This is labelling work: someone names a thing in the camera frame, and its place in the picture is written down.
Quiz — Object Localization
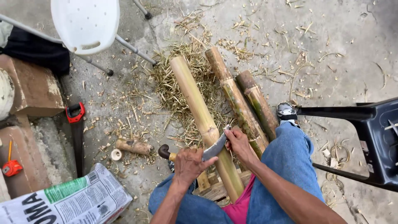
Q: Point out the person's left hand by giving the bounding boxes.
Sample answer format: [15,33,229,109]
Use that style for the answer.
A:
[173,147,219,186]

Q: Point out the person's right hand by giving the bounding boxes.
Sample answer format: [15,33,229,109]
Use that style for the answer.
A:
[224,128,256,165]

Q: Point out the curved knife with wooden handle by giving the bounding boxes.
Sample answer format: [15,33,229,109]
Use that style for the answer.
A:
[158,125,231,162]

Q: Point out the pale peeled bamboo pole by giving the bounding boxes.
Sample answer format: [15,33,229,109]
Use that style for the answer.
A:
[169,56,245,203]

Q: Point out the long green bamboo pole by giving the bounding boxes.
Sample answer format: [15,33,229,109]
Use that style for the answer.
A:
[205,47,270,159]

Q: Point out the short green bamboo pole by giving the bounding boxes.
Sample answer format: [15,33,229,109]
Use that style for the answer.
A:
[235,70,279,142]

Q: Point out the wooden block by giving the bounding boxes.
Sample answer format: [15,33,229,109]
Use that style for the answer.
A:
[193,168,252,207]

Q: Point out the person's grey shoe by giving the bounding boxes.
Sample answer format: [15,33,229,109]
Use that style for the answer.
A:
[276,102,301,128]

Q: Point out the person's blue jeans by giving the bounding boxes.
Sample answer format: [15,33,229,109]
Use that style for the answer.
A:
[148,121,325,224]

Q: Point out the pile of bamboo shavings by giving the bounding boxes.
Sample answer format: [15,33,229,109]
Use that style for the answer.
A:
[149,40,237,147]

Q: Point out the person's pink shirt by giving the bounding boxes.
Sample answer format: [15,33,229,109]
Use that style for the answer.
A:
[222,174,256,224]

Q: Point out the short bamboo offcut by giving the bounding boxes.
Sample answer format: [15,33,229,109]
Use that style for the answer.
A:
[116,138,153,156]

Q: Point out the black plastic chair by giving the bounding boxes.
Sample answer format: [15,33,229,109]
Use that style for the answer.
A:
[296,97,398,192]

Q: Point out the printed white sack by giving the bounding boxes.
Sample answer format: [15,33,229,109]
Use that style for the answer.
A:
[0,163,133,224]

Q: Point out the white plastic stool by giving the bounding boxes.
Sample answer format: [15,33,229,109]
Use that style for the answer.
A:
[0,0,157,77]

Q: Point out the brown stone step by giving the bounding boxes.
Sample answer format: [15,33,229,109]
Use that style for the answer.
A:
[0,54,66,117]

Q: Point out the black cloth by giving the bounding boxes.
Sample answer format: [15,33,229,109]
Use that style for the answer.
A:
[0,26,71,76]

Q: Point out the orange tape measure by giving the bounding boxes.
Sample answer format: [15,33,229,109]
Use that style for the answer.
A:
[2,140,23,177]

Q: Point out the hand saw with red handle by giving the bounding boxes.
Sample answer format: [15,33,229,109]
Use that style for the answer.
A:
[65,102,86,178]

